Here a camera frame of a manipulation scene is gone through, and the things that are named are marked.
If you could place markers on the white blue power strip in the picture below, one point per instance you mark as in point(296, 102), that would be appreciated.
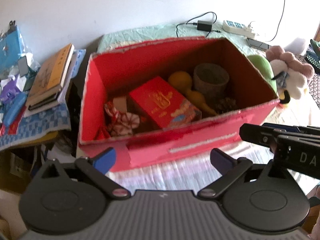
point(239, 29)

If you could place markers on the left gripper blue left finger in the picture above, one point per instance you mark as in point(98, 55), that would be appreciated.
point(104, 161)

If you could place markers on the black smartphone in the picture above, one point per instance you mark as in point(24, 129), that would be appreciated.
point(258, 44)

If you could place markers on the blue checkered cloth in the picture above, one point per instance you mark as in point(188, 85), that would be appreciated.
point(29, 126)

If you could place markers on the brown woven round basket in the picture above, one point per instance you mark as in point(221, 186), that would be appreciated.
point(211, 80)

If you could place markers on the white pink plush duck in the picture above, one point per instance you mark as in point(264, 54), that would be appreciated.
point(291, 76)

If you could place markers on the red cardboard storage box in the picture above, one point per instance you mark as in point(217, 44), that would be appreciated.
point(169, 130)

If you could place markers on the blue pencil case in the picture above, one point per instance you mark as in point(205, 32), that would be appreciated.
point(14, 109)

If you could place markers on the red white patterned pouch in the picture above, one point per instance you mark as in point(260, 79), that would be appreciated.
point(121, 122)

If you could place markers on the black power adapter with cable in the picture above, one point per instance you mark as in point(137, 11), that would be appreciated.
point(206, 26)

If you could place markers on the green plush toy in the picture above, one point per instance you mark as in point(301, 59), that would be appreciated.
point(265, 69)

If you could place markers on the pine cone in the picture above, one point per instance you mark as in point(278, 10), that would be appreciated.
point(225, 105)

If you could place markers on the blue plastic bag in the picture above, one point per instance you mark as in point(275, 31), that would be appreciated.
point(12, 47)

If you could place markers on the red gift box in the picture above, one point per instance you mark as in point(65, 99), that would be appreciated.
point(163, 105)

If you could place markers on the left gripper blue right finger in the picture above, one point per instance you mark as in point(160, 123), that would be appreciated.
point(221, 161)

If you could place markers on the yellow hardcover book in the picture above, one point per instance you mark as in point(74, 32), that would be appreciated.
point(50, 78)

